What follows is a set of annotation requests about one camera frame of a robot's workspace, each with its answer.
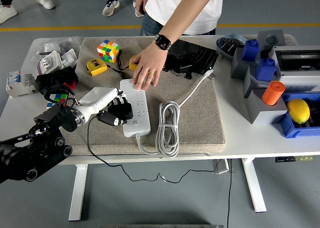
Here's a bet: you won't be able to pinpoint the beige fabric item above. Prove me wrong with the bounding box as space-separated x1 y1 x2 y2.
284 33 299 47

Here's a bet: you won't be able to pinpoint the white table leg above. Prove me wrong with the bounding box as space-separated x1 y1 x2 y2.
241 157 267 213
68 164 88 222

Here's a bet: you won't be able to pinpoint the clear plastic bag of parts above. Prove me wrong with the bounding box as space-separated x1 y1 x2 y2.
31 36 84 61

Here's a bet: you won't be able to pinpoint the black ribbed item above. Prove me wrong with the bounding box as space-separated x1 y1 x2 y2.
306 99 320 128

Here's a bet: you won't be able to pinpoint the blue bottle-shaped block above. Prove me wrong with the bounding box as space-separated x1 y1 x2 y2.
241 38 260 62
255 57 277 82

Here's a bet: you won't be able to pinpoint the black table control panel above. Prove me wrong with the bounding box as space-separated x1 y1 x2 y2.
275 154 315 163

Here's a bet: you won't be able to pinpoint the white wall socket panel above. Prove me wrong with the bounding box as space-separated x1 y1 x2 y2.
37 50 63 73
59 48 78 68

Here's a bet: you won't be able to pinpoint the yellow lemon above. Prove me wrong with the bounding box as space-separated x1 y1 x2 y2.
286 98 311 125

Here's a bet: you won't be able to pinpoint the black glossy pouch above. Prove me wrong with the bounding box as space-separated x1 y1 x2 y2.
163 39 219 79

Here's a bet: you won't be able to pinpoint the thin black cord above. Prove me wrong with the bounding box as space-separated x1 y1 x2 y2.
86 115 223 184

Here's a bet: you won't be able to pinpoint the person's left hand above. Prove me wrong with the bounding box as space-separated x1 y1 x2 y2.
129 40 168 91

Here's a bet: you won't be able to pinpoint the yellow tape measure marked five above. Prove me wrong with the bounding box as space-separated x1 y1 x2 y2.
128 54 139 71

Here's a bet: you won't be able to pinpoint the yellow tape measure pictured label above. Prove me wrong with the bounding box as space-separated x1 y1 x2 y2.
86 58 108 77

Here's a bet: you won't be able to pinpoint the white circuit breaker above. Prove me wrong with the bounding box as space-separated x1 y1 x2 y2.
5 70 38 99

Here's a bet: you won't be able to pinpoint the person's right hand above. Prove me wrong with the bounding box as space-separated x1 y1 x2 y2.
134 0 150 16

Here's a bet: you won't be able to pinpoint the grey block holder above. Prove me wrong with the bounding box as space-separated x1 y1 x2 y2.
245 87 288 125
242 65 272 99
230 46 261 79

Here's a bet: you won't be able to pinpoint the black cloth with red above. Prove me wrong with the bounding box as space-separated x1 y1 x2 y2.
34 66 79 97

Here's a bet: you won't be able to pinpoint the blue plastic bin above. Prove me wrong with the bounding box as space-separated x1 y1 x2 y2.
271 92 320 139

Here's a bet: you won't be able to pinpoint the black plug adapter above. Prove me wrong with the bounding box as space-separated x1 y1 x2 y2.
107 102 134 121

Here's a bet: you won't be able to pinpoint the white power strip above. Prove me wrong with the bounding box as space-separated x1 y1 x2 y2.
119 78 152 138

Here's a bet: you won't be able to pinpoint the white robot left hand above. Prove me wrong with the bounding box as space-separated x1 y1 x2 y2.
73 86 129 127

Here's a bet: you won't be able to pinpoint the grey-brown mat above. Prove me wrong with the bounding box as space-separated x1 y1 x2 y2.
56 36 226 157

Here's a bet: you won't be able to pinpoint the grey electrical distribution box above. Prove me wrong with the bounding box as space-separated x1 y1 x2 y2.
269 44 320 94

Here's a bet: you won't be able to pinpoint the dark small parts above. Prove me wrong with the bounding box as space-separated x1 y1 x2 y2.
220 37 247 57

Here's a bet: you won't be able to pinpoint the person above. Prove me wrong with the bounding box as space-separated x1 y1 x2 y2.
102 0 145 18
139 0 225 36
0 0 56 25

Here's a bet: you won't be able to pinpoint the large colourful puzzle cube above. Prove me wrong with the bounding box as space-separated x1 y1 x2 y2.
96 39 120 64

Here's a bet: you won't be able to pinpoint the black smartwatch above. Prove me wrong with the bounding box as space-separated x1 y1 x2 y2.
152 33 173 51

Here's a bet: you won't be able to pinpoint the silver metal box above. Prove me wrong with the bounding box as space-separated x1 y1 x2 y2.
213 158 230 175

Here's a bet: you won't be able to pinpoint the white power strip cable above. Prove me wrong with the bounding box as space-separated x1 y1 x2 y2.
134 68 215 159

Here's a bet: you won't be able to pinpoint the orange cylinder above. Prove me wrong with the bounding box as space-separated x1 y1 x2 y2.
261 80 286 106

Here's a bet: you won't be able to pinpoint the small colourful puzzle cube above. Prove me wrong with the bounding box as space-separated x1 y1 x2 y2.
46 92 70 109

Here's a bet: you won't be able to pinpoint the blue-grey bowl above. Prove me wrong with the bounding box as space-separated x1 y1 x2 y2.
215 32 248 60

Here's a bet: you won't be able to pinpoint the black hanging cable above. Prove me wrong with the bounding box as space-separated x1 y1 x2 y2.
226 159 233 228

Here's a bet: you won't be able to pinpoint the black wrist strap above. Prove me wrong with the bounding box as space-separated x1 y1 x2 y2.
116 49 131 71
107 65 127 81

